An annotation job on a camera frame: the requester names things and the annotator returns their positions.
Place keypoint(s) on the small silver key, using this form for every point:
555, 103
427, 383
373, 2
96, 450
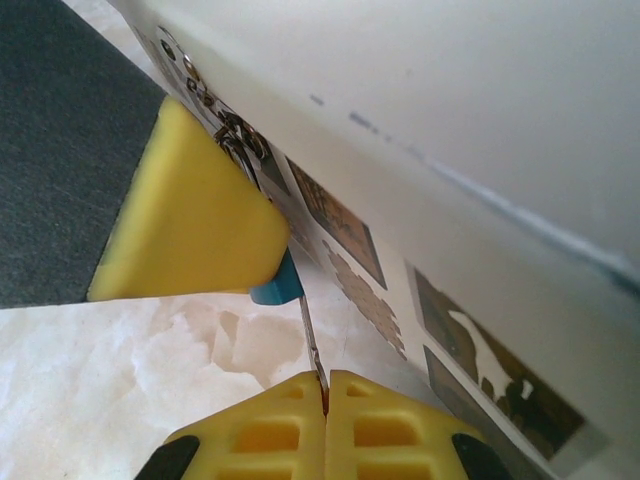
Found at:
312, 340

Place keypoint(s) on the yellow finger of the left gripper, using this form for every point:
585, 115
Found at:
190, 215

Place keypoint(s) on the cream box with picture prints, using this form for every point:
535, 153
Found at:
450, 125

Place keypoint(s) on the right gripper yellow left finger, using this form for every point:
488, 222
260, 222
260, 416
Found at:
260, 440

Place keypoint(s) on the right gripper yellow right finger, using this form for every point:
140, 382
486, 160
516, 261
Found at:
390, 440

